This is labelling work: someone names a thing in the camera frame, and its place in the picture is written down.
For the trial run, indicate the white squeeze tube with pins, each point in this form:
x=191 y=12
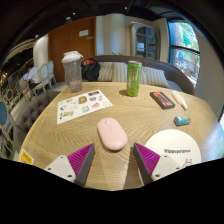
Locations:
x=179 y=99

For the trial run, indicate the person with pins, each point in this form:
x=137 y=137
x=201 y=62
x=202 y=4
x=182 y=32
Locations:
x=33 y=76

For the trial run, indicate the grey tufted chair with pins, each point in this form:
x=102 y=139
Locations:
x=30 y=115

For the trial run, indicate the black box with red print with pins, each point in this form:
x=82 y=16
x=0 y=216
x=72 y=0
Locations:
x=162 y=100

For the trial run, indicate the glass door cabinet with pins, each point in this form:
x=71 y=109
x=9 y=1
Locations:
x=145 y=40

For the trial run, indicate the small green blue pack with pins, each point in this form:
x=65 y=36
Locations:
x=182 y=120

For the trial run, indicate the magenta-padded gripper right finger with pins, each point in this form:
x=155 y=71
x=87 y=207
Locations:
x=165 y=165

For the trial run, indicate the striped cushion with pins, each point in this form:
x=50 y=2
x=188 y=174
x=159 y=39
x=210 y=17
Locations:
x=155 y=77
x=105 y=71
x=120 y=72

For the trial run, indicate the white round-back chairs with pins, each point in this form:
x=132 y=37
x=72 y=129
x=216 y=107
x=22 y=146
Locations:
x=45 y=71

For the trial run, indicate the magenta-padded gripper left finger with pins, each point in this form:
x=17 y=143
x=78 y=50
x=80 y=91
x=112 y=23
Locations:
x=61 y=165

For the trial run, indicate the white door sign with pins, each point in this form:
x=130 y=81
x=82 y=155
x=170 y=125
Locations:
x=83 y=33

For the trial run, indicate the black framed window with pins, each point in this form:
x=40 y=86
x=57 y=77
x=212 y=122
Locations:
x=185 y=50

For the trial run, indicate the pink computer mouse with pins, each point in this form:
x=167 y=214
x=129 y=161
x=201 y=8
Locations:
x=112 y=134

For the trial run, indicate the white sticker sheet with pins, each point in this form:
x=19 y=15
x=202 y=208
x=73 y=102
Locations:
x=83 y=106

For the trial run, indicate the yellow card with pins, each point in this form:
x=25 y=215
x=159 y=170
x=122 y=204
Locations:
x=26 y=157

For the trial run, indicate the clear shaker bottle white lid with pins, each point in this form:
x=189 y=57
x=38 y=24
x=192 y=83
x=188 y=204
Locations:
x=72 y=75

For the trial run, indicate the black backpack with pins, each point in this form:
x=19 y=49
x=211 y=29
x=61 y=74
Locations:
x=90 y=70

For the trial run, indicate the green drink can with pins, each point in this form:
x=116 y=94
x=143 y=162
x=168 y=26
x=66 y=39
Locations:
x=134 y=79

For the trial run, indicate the brown wooden door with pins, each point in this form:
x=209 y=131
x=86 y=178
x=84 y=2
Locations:
x=63 y=40

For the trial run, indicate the brown curved sofa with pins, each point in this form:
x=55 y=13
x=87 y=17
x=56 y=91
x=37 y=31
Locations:
x=178 y=78

